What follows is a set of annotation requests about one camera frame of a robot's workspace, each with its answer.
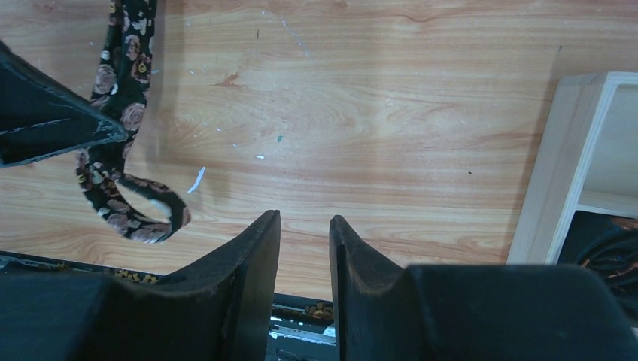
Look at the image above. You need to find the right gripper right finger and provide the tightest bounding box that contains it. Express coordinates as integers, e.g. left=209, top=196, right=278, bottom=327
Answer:
left=330, top=215, right=637, bottom=360

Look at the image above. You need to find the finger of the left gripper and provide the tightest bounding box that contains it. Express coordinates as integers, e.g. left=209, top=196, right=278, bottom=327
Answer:
left=1, top=43, right=126, bottom=168

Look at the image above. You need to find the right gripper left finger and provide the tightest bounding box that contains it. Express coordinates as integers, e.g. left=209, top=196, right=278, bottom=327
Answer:
left=1, top=210, right=281, bottom=360

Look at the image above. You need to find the black pink rose tie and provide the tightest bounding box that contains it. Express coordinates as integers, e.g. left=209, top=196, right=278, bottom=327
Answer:
left=76, top=1, right=190, bottom=244

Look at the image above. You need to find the black red rolled tie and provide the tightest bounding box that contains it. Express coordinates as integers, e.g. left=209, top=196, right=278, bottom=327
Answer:
left=557, top=211, right=637, bottom=323

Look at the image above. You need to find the wooden compartment box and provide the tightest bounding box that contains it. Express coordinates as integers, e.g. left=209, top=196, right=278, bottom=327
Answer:
left=506, top=71, right=637, bottom=264

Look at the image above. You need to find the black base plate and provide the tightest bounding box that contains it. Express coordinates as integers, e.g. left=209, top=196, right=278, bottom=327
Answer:
left=1, top=247, right=339, bottom=360

